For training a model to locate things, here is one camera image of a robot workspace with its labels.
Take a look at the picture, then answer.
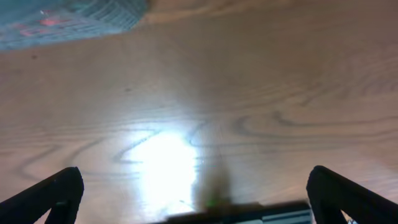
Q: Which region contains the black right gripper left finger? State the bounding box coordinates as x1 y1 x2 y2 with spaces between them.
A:
1 167 84 224

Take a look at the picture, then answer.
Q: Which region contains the grey plastic basket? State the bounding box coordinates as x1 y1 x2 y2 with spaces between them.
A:
1 0 148 51

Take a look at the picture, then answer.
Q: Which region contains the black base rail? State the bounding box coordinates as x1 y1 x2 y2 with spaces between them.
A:
157 201 313 224

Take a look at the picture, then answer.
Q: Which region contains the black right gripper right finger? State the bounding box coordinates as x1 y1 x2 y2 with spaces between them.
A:
306 166 397 224

